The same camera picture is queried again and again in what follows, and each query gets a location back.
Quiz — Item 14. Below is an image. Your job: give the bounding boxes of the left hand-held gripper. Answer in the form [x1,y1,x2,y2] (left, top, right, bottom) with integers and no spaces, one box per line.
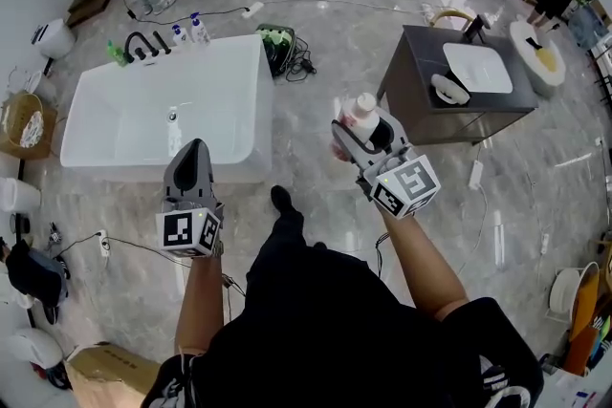
[155,139,226,260]

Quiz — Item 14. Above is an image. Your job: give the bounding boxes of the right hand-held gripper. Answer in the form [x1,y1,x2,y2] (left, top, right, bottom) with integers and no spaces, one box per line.
[330,109,442,221]

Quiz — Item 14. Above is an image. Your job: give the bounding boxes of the pink white bottle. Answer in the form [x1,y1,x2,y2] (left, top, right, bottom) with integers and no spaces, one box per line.
[333,91,382,161]

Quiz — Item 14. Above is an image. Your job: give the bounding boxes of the white bathtub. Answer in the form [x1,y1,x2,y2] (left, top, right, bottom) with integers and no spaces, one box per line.
[59,32,274,185]

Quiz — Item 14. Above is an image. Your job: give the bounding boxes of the person's left forearm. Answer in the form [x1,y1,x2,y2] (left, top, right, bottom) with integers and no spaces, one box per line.
[173,251,226,357]

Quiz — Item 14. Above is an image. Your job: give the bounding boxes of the person's right forearm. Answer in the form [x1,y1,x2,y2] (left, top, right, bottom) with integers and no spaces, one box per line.
[379,204,470,320]

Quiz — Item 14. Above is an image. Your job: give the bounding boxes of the black bathtub faucet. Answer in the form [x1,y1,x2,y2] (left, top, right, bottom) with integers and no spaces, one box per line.
[122,30,172,66]

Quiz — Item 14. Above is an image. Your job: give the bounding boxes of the dark vanity cabinet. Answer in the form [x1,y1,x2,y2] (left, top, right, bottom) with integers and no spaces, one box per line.
[376,24,540,147]

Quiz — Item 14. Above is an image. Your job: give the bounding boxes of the person's black shoe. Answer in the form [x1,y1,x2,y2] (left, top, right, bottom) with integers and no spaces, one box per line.
[270,184,296,217]

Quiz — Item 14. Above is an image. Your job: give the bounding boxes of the white power adapter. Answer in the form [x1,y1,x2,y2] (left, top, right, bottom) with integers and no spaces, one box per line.
[468,159,487,191]

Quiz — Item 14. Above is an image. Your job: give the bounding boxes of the person's black trousers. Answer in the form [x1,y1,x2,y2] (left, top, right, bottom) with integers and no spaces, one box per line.
[245,204,308,283]

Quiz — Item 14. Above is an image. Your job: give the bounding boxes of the white sink basin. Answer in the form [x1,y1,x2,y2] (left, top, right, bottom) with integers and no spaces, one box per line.
[442,41,514,95]

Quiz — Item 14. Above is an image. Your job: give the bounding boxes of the white pump bottle blue cap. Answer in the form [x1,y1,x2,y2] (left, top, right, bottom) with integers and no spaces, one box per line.
[170,23,193,47]
[188,11,212,46]

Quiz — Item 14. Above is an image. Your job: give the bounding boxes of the green plastic bottle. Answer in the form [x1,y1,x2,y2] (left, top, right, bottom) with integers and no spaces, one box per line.
[105,39,129,68]

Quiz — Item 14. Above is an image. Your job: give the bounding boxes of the wooden chair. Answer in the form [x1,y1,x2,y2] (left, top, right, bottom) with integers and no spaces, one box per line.
[431,9,480,31]

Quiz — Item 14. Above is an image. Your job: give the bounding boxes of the black sink faucet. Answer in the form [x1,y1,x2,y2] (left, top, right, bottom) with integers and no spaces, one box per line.
[461,13,490,46]

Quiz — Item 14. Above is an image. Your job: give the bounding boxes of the white bucket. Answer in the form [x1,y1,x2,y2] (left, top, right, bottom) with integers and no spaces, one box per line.
[0,176,43,214]

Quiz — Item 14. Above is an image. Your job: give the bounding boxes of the wicker basket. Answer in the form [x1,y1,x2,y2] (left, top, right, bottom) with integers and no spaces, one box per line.
[0,92,59,161]

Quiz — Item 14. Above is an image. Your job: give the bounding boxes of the white power strip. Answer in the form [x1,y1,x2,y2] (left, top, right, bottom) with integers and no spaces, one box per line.
[240,0,266,20]

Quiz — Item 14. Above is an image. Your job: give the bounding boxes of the white round foot tub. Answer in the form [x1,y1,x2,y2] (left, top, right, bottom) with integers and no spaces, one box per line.
[508,19,568,99]

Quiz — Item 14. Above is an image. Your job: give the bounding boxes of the person's black shirt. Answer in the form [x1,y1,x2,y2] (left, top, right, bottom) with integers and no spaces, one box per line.
[142,246,546,408]

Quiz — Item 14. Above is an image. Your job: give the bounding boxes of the brown cardboard box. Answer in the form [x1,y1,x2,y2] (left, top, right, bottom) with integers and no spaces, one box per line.
[65,340,163,408]

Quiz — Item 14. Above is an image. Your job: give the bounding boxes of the white wall socket strip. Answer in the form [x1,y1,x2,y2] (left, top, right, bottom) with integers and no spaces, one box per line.
[95,229,112,259]

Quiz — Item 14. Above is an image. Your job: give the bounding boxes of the black tangled cables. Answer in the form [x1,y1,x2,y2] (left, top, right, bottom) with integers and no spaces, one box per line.
[282,36,317,83]

